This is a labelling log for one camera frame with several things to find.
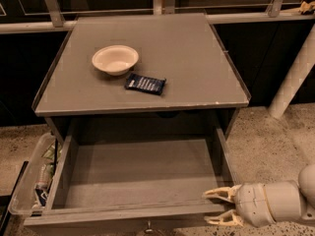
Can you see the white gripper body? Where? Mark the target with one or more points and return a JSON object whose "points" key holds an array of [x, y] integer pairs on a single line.
{"points": [[251, 203]]}

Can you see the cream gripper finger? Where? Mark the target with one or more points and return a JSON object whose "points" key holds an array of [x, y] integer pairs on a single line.
{"points": [[226, 194], [228, 218]]}

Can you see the grey top drawer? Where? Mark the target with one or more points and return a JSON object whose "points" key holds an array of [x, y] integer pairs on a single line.
{"points": [[112, 179]]}

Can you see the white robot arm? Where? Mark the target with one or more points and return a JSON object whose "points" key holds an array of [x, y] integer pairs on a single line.
{"points": [[293, 200]]}

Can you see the grey drawer cabinet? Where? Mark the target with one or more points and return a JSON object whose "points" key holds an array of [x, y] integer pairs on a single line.
{"points": [[186, 52]]}

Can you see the dark blue snack packet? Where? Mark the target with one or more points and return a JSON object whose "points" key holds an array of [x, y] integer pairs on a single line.
{"points": [[145, 84]]}

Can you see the white paper bowl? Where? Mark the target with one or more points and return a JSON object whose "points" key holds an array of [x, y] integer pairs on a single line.
{"points": [[115, 60]]}

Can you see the blue packet in bin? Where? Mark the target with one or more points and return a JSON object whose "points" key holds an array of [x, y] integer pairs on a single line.
{"points": [[40, 197]]}

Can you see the clear plastic bin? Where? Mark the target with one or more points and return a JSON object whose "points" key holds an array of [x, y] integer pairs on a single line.
{"points": [[37, 175]]}

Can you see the metal railing frame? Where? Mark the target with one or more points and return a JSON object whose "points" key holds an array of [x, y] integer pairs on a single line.
{"points": [[25, 16]]}

